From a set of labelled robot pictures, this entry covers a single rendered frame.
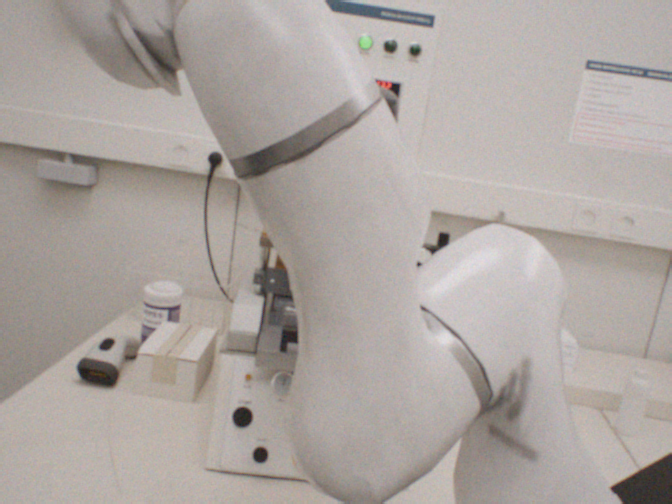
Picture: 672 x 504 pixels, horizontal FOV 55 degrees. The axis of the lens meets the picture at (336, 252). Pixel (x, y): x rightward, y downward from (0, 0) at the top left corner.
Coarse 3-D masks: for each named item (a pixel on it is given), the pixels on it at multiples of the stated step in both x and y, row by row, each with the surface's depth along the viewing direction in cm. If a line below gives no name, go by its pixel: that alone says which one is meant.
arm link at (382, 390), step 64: (384, 128) 39; (256, 192) 40; (320, 192) 38; (384, 192) 39; (320, 256) 40; (384, 256) 40; (320, 320) 42; (384, 320) 41; (320, 384) 42; (384, 384) 41; (448, 384) 43; (320, 448) 42; (384, 448) 41; (448, 448) 45
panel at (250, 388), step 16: (240, 368) 109; (256, 368) 110; (240, 384) 109; (256, 384) 109; (240, 400) 108; (256, 400) 109; (272, 400) 109; (224, 416) 108; (256, 416) 108; (272, 416) 108; (224, 432) 107; (240, 432) 107; (256, 432) 108; (272, 432) 108; (224, 448) 107; (240, 448) 107; (272, 448) 107; (288, 448) 108; (224, 464) 106; (240, 464) 106; (256, 464) 107; (272, 464) 107; (288, 464) 107
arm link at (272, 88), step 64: (64, 0) 42; (128, 0) 41; (192, 0) 37; (256, 0) 35; (320, 0) 38; (128, 64) 43; (192, 64) 38; (256, 64) 36; (320, 64) 37; (256, 128) 37; (320, 128) 37
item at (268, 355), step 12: (264, 312) 119; (288, 312) 109; (264, 324) 113; (288, 324) 108; (264, 336) 107; (276, 336) 108; (264, 348) 103; (276, 348) 103; (288, 348) 104; (264, 360) 102; (276, 360) 102; (288, 360) 102
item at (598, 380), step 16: (592, 352) 179; (576, 368) 165; (592, 368) 167; (608, 368) 169; (624, 368) 171; (640, 368) 172; (656, 368) 174; (576, 384) 155; (592, 384) 156; (608, 384) 158; (624, 384) 159; (656, 384) 163; (576, 400) 154; (592, 400) 154; (608, 400) 153; (656, 400) 152; (656, 416) 153
